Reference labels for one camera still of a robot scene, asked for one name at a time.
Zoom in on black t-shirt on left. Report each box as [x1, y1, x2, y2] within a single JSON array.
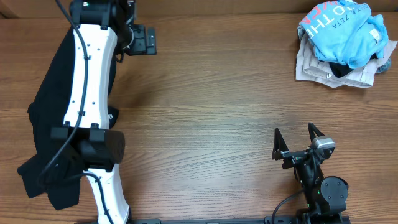
[[17, 27, 121, 211]]

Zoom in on light blue printed t-shirt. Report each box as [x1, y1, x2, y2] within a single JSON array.
[[299, 1, 389, 69]]

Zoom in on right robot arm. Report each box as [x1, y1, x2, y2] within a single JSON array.
[[265, 123, 351, 224]]

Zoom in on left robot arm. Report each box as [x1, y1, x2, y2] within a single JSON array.
[[39, 0, 157, 224]]

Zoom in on grey-blue garment under pile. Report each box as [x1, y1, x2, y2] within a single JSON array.
[[296, 27, 397, 80]]

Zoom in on black folded garment on pile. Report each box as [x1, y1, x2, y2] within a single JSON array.
[[330, 54, 379, 78]]

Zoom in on beige folded garment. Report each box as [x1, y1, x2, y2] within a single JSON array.
[[295, 27, 397, 88]]

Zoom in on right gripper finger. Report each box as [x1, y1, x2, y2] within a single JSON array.
[[308, 123, 324, 140], [273, 128, 289, 153]]

